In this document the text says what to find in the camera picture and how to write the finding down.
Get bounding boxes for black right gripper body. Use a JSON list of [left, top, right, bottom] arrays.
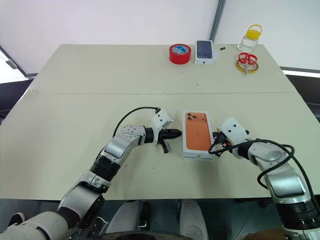
[[216, 134, 235, 154]]

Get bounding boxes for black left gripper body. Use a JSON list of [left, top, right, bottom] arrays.
[[157, 129, 174, 145]]

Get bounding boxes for orange phone box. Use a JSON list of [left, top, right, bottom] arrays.
[[181, 109, 217, 160]]

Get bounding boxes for white box blue phone print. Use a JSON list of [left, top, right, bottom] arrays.
[[194, 39, 220, 66]]

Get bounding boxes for red tape roll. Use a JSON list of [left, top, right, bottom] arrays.
[[168, 43, 193, 66]]

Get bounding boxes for yellow tape roll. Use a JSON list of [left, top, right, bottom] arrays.
[[234, 58, 260, 74]]

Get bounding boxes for grey rounded shape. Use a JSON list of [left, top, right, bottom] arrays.
[[105, 199, 145, 236]]

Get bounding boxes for clear jar yellow lid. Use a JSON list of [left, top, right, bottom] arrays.
[[237, 24, 263, 52]]

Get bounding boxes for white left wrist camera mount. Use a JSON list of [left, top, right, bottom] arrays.
[[151, 108, 174, 145]]

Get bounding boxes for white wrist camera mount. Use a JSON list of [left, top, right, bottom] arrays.
[[151, 108, 174, 145], [217, 116, 252, 146]]

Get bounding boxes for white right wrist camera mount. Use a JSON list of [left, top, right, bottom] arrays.
[[217, 116, 252, 146]]

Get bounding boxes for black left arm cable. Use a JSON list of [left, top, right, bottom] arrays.
[[112, 106, 162, 138]]

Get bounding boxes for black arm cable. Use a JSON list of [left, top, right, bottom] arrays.
[[207, 134, 316, 201], [112, 106, 162, 138]]

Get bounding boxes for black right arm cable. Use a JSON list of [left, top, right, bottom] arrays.
[[207, 134, 316, 201]]

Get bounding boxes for red handled scissors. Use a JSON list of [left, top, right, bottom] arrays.
[[237, 51, 259, 76]]

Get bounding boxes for grey window frame post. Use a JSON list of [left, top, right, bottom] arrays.
[[208, 0, 227, 44]]

